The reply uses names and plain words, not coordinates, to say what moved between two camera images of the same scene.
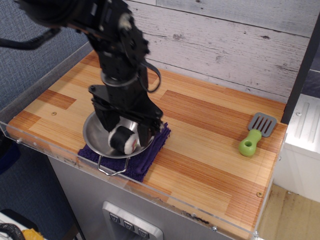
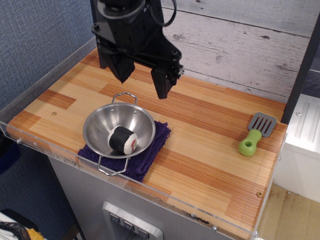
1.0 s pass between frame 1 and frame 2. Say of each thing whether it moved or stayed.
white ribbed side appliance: stayed
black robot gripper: moved
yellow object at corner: stayed
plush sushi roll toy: stayed
